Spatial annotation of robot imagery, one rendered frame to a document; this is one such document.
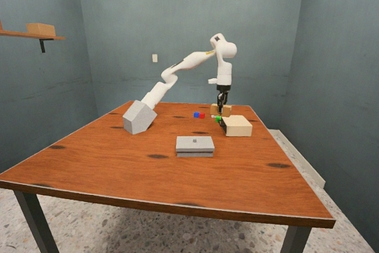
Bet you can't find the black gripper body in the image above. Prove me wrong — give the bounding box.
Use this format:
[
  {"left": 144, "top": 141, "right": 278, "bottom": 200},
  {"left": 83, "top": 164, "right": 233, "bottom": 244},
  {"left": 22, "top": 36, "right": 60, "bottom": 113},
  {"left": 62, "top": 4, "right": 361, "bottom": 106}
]
[{"left": 217, "top": 84, "right": 231, "bottom": 100}]

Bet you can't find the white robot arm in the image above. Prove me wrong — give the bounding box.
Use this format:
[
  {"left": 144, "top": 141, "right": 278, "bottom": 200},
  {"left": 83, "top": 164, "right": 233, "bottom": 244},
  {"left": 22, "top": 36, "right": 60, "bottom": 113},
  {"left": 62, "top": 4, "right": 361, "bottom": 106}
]
[{"left": 141, "top": 34, "right": 237, "bottom": 110}]

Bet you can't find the tan cardboard box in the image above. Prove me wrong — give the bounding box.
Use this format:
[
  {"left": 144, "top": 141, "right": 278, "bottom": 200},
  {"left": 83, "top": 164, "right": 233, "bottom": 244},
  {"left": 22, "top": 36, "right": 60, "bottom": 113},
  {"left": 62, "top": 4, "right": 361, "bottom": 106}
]
[{"left": 210, "top": 104, "right": 232, "bottom": 117}]

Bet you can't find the grey square sheet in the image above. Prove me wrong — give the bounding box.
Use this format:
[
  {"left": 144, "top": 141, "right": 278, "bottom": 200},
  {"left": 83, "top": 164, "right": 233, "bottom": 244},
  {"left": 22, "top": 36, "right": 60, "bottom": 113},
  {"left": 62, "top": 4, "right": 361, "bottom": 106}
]
[{"left": 176, "top": 136, "right": 214, "bottom": 152}]

